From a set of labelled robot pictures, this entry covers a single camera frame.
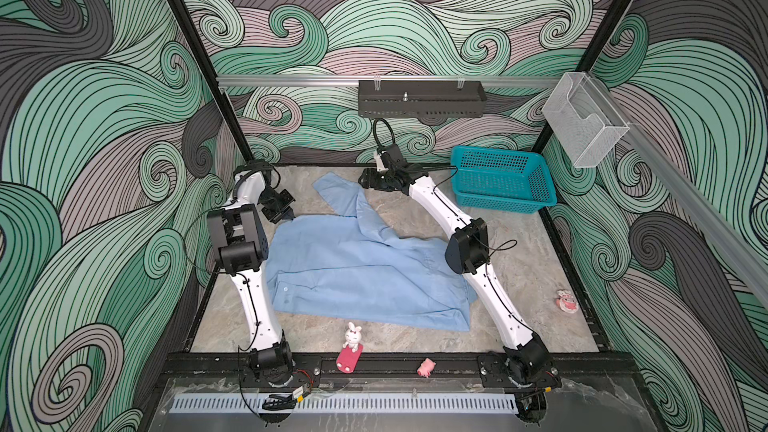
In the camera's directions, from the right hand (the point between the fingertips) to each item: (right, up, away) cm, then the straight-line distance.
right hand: (366, 179), depth 101 cm
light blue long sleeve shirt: (-6, -27, -9) cm, 29 cm away
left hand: (-24, -11, -3) cm, 26 cm away
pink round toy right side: (+57, -35, -19) cm, 69 cm away
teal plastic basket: (+54, 0, +17) cm, 57 cm away
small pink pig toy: (+16, -48, -28) cm, 58 cm away
